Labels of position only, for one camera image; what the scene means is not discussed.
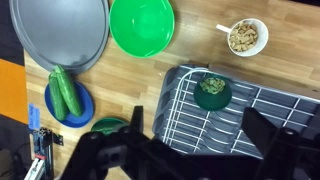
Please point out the grey round tray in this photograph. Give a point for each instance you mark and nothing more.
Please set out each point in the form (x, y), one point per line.
(70, 33)

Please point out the light green bowl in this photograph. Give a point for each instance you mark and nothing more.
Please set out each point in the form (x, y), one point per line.
(142, 28)

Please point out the blue plate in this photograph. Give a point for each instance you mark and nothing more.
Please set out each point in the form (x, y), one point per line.
(86, 103)

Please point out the dark green bowl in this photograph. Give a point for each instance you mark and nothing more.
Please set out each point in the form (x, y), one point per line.
(212, 93)

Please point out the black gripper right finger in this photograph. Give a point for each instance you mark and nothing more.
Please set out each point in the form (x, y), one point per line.
(283, 149)

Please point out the aluminium extrusion clamp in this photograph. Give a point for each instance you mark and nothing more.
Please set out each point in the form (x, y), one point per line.
(42, 167)

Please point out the dark green plate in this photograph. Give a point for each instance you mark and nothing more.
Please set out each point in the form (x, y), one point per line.
(107, 125)

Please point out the peanuts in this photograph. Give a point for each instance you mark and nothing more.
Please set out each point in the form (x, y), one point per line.
(243, 37)

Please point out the green zucchini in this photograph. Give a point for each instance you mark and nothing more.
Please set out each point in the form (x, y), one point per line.
(68, 90)
(57, 101)

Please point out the white mug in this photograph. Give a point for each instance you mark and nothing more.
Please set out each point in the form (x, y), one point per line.
(263, 36)

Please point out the grey dish rack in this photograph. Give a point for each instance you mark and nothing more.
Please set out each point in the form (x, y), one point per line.
(184, 126)

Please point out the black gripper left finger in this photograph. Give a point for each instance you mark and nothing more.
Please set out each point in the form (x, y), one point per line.
(127, 148)

